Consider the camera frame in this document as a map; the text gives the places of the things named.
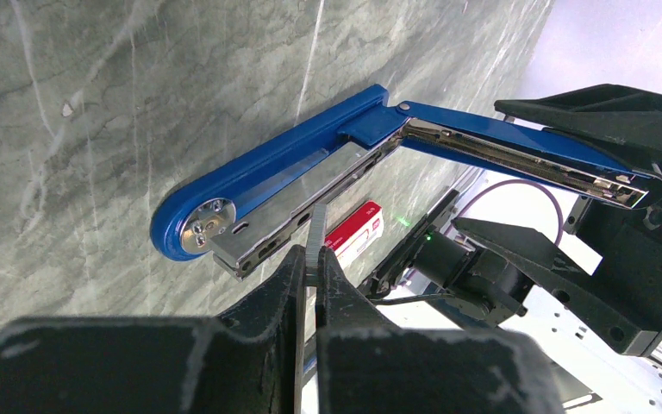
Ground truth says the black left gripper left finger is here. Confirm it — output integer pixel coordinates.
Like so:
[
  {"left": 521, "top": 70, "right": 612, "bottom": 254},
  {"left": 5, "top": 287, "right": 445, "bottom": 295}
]
[{"left": 0, "top": 245, "right": 305, "bottom": 413}]

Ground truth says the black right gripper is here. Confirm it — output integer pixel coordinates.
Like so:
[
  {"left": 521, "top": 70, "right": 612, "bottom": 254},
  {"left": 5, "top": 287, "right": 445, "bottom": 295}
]
[{"left": 453, "top": 84, "right": 662, "bottom": 356}]

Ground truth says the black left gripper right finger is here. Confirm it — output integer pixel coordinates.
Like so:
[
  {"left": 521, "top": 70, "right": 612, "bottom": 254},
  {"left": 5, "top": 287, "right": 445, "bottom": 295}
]
[{"left": 315, "top": 248, "right": 564, "bottom": 413}]

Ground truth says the red white staples box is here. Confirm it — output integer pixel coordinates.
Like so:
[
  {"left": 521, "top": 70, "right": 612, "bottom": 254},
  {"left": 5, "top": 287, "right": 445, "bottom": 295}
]
[{"left": 325, "top": 200, "right": 384, "bottom": 268}]

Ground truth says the grey staple strip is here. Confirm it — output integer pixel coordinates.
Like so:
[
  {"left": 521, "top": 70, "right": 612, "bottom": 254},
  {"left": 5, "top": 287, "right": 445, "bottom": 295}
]
[{"left": 305, "top": 203, "right": 328, "bottom": 287}]

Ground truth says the blue black stapler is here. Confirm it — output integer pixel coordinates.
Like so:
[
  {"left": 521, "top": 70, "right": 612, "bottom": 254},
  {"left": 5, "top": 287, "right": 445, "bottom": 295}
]
[{"left": 150, "top": 85, "right": 662, "bottom": 279}]

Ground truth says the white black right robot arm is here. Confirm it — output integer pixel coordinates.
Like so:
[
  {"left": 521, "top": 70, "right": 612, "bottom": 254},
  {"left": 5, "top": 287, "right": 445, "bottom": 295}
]
[{"left": 403, "top": 84, "right": 662, "bottom": 356}]

